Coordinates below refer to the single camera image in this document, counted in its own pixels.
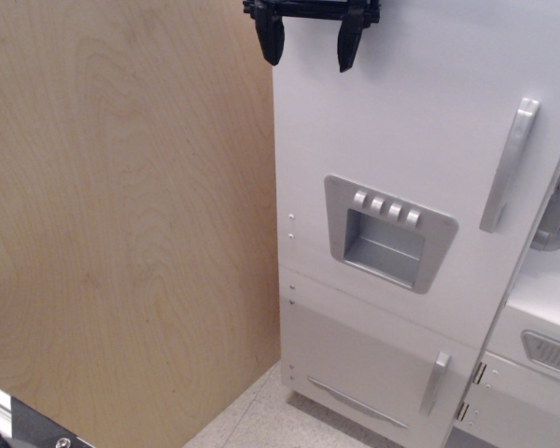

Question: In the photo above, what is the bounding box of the brass oven door hinge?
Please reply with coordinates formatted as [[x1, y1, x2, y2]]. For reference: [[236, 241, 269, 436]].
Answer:
[[472, 362, 486, 385]]

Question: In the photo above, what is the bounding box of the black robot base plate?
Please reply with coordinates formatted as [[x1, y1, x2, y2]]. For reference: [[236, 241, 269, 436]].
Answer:
[[0, 398, 92, 447]]

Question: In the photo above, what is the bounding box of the white toy oven unit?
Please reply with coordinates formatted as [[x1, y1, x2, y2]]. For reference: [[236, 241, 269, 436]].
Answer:
[[446, 250, 560, 447]]

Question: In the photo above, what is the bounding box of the grey oven vent panel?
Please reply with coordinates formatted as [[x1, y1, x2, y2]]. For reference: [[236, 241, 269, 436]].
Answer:
[[521, 330, 560, 373]]

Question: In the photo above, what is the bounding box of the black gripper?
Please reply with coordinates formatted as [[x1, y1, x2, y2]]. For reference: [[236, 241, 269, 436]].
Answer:
[[243, 0, 382, 73]]

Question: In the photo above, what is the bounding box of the brass lower oven hinge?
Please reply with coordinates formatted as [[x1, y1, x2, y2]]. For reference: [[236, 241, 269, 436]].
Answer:
[[456, 402, 469, 421]]

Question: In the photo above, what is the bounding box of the white fridge door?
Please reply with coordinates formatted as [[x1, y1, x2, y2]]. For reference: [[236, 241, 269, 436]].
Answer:
[[273, 1, 560, 348]]

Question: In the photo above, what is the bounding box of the white lower freezer door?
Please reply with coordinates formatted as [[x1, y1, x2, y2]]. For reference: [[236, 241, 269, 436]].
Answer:
[[279, 268, 477, 447]]

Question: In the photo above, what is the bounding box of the grey dispenser box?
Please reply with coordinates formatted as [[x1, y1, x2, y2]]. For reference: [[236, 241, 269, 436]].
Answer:
[[324, 175, 458, 294]]

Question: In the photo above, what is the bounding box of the silver freezer door handle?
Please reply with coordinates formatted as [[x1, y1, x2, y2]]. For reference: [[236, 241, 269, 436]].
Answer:
[[419, 351, 451, 416]]

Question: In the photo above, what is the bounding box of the white toy fridge cabinet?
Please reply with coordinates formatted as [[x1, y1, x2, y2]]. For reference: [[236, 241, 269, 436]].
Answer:
[[275, 0, 560, 448]]

